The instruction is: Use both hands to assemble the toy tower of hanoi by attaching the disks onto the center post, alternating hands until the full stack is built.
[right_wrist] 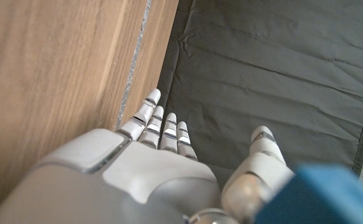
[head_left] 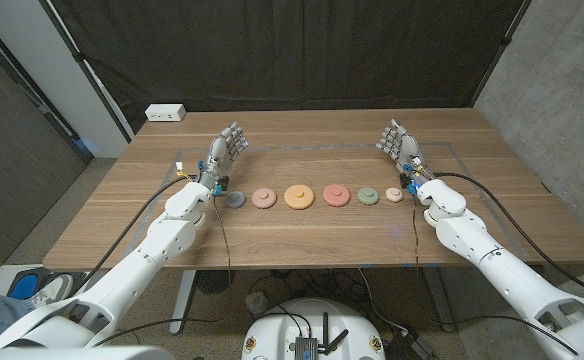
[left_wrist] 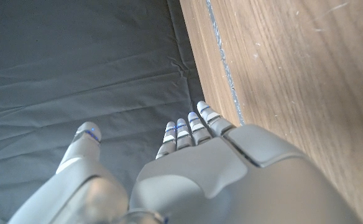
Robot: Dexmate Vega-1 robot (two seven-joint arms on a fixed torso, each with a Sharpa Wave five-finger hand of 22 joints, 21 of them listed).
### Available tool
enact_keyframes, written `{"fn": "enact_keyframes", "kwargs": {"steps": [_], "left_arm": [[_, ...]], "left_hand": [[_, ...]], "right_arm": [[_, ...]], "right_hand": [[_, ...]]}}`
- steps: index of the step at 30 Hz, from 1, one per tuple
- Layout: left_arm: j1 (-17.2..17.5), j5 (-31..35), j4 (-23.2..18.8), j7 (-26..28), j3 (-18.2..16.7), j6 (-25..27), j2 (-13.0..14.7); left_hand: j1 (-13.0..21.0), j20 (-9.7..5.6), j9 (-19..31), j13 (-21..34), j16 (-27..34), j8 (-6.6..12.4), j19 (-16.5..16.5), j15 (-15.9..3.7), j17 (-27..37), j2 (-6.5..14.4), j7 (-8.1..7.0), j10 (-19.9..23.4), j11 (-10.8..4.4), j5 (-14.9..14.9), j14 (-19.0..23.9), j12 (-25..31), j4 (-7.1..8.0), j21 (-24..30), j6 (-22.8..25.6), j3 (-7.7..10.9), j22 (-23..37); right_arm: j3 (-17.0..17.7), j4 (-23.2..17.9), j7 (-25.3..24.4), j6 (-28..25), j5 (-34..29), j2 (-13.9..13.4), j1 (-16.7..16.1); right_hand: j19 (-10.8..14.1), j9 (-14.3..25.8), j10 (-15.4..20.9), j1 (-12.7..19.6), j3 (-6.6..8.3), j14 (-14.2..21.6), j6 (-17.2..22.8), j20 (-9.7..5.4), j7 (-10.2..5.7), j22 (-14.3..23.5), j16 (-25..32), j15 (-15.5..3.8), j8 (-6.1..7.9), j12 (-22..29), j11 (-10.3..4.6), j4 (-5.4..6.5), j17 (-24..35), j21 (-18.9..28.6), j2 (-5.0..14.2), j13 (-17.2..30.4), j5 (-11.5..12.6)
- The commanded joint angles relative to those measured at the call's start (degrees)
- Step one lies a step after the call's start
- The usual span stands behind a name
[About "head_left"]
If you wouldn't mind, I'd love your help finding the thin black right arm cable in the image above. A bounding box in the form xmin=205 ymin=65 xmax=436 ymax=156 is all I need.
xmin=410 ymin=193 xmax=581 ymax=356

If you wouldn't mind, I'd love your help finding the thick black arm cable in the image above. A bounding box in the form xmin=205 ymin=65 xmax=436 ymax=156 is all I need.
xmin=69 ymin=174 xmax=198 ymax=299
xmin=432 ymin=172 xmax=584 ymax=304

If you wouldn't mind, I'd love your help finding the blue foot pedal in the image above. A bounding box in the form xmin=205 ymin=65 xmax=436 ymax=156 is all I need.
xmin=6 ymin=267 xmax=53 ymax=301

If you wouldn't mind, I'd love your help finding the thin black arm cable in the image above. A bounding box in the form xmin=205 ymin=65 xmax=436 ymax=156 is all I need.
xmin=91 ymin=193 xmax=233 ymax=349
xmin=410 ymin=193 xmax=581 ymax=356

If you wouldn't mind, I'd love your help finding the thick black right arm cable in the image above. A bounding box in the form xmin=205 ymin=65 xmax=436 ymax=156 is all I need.
xmin=432 ymin=172 xmax=584 ymax=304

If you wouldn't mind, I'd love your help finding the white power strip box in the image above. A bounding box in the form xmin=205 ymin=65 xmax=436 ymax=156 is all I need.
xmin=144 ymin=103 xmax=187 ymax=123

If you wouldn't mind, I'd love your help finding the round black floor fan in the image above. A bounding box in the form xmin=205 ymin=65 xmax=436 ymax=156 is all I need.
xmin=195 ymin=269 xmax=236 ymax=295

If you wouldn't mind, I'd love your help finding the green disk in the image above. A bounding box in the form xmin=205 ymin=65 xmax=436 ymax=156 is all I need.
xmin=357 ymin=186 xmax=380 ymax=206

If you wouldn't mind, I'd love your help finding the grey white sneaker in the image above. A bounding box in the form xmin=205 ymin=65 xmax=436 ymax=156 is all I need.
xmin=26 ymin=273 xmax=76 ymax=307

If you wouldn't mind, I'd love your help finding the grey box with black antennas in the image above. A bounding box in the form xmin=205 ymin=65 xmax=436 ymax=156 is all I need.
xmin=291 ymin=312 xmax=351 ymax=360

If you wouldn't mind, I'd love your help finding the dusty pink disk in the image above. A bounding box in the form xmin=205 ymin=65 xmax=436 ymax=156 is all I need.
xmin=251 ymin=187 xmax=278 ymax=210

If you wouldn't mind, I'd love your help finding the black floor power strip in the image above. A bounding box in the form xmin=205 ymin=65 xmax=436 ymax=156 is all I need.
xmin=384 ymin=329 xmax=436 ymax=360

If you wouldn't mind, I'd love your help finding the black backdrop curtain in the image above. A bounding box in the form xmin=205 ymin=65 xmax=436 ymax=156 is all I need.
xmin=39 ymin=0 xmax=531 ymax=134

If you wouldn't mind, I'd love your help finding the large orange disk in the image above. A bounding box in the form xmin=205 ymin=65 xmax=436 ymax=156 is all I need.
xmin=283 ymin=184 xmax=316 ymax=211

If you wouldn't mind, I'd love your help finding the coral red disk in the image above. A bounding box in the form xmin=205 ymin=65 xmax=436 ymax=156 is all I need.
xmin=322 ymin=183 xmax=352 ymax=208

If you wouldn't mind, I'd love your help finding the round grey floor object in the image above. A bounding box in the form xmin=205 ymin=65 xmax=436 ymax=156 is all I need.
xmin=245 ymin=291 xmax=269 ymax=316

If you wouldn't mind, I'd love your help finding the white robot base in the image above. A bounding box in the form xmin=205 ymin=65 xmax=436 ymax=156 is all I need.
xmin=240 ymin=297 xmax=387 ymax=360

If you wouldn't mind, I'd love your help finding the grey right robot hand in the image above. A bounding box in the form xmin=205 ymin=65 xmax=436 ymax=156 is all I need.
xmin=375 ymin=118 xmax=436 ymax=189

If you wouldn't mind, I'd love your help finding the black backdrop stand pole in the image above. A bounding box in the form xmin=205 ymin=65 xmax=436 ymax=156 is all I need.
xmin=39 ymin=0 xmax=133 ymax=144
xmin=469 ymin=0 xmax=533 ymax=109

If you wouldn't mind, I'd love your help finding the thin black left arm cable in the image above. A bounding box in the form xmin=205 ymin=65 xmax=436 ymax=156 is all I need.
xmin=91 ymin=193 xmax=233 ymax=349

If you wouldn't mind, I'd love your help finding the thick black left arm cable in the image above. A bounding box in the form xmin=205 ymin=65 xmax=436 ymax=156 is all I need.
xmin=69 ymin=174 xmax=198 ymax=299

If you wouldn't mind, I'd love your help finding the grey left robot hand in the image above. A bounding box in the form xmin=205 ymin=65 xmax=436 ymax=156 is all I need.
xmin=196 ymin=121 xmax=250 ymax=194

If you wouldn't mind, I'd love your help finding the metal table leg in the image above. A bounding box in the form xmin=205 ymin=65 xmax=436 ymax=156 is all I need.
xmin=421 ymin=267 xmax=457 ymax=334
xmin=169 ymin=269 xmax=198 ymax=335

